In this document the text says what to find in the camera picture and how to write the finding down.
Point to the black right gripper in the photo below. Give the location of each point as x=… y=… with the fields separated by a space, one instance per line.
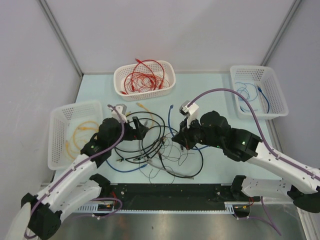
x=183 y=137

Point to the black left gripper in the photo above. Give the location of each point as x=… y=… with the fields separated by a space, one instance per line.
x=134 y=134

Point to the white basket top centre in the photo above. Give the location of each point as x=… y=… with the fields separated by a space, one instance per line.
x=144 y=80

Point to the white basket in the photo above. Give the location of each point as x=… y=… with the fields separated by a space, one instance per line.
x=144 y=80
x=71 y=127
x=259 y=85

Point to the white basket left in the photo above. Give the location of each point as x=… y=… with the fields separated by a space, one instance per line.
x=71 y=127

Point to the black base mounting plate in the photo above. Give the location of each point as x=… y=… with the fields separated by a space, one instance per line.
x=173 y=197

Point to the white basket right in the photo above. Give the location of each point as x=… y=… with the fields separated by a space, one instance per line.
x=259 y=85

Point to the black cable large loop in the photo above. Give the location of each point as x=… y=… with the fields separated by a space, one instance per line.
x=167 y=156

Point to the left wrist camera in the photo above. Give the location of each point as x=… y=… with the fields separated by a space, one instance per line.
x=119 y=112

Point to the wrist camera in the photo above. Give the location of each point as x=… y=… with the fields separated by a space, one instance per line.
x=119 y=112
x=190 y=111

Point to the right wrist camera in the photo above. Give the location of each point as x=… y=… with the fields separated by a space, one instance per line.
x=190 y=111

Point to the white slotted cable duct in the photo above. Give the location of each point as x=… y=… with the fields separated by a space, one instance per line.
x=97 y=208

